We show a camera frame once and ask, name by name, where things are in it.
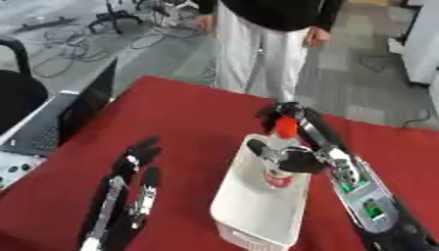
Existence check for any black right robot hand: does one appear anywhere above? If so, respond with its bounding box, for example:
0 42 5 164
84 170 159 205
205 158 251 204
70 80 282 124
245 101 349 176

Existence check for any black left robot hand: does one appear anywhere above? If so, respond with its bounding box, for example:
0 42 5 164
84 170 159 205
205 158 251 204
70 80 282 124
75 135 165 251

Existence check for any red cylindrical object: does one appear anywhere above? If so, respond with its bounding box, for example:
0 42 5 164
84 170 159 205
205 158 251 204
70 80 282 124
274 116 301 139

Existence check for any white plastic box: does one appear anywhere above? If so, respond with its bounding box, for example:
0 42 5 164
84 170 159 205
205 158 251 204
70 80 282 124
209 132 315 251

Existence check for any red and white small object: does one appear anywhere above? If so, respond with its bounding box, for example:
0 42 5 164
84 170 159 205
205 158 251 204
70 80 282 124
262 168 297 189

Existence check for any black laptop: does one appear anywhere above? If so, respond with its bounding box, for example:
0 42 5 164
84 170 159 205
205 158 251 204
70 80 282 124
0 58 121 159

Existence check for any grey control panel with knobs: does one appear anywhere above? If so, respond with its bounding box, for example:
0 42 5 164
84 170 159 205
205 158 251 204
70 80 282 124
0 150 48 191

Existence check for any person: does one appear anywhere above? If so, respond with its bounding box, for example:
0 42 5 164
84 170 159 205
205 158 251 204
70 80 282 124
192 0 349 104

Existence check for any person's left hand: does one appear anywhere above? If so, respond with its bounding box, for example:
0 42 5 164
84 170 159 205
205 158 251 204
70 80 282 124
302 26 333 49

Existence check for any person's hand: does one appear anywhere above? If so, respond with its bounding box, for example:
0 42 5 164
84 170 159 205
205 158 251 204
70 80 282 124
195 14 217 32
302 26 333 49

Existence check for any black chair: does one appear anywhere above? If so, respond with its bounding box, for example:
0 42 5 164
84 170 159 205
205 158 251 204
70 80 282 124
0 34 52 135

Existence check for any black office chair base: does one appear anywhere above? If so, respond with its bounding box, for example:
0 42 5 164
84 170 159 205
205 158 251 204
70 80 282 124
85 0 146 35

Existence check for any person's right hand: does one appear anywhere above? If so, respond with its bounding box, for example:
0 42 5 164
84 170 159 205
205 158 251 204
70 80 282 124
195 14 217 32

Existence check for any black bar on floor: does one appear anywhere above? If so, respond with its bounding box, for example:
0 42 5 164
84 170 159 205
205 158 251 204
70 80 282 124
12 16 79 34

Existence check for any white cabinet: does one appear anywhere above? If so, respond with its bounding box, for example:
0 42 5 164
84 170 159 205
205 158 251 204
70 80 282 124
385 0 439 86

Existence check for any black floor cable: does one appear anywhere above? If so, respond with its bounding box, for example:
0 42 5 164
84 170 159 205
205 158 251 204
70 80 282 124
399 108 439 129

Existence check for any dark tangled floor cable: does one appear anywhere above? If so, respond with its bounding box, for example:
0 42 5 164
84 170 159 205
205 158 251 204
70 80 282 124
30 24 169 79

